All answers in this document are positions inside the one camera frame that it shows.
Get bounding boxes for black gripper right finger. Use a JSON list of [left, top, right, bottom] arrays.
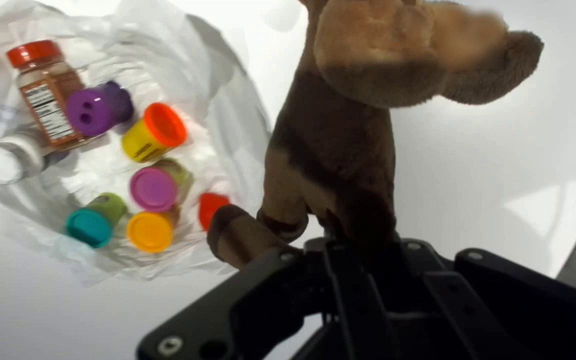
[[393, 237, 483, 336]]

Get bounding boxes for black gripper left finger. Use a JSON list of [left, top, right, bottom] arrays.
[[304, 237, 370, 360]]

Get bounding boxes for brown plush moose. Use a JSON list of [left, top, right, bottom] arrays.
[[205, 0, 545, 270]]

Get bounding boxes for yellow tub magenta lid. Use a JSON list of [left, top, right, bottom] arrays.
[[128, 158, 196, 214]]

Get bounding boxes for yellow tub orange lid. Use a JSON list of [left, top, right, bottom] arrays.
[[120, 101, 190, 166]]

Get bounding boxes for purple two-hole cup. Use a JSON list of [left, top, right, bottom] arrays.
[[64, 79, 135, 140]]

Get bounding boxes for white plastic bottle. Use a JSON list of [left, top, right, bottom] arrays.
[[0, 128, 52, 188]]

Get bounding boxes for yellow tub red lid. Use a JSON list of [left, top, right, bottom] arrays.
[[196, 192, 231, 234]]

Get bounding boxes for clear plastic bag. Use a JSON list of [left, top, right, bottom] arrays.
[[0, 0, 275, 283]]

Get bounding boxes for yellow tub teal lid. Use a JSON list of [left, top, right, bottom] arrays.
[[64, 192, 129, 249]]

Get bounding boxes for spice jar red lid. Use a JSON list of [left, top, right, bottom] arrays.
[[3, 37, 88, 151]]

